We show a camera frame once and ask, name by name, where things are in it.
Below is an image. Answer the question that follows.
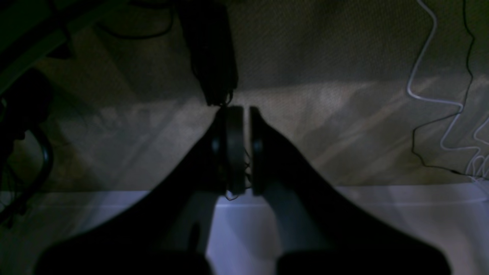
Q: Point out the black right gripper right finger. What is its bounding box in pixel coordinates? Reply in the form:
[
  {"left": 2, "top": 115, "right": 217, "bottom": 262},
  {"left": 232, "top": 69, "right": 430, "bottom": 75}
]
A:
[{"left": 250, "top": 107, "right": 452, "bottom": 275}]

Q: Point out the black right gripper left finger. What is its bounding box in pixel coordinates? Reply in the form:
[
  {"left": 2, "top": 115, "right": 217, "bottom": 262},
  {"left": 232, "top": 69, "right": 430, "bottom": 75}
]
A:
[{"left": 34, "top": 106, "right": 245, "bottom": 275}]

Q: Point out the white cable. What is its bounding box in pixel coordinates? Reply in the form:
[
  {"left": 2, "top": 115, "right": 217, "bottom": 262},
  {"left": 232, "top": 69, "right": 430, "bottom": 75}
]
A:
[{"left": 406, "top": 0, "right": 489, "bottom": 181}]

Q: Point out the thin black cable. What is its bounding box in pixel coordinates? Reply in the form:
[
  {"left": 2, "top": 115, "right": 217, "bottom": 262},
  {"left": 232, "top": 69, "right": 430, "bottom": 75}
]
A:
[{"left": 412, "top": 0, "right": 475, "bottom": 175}]

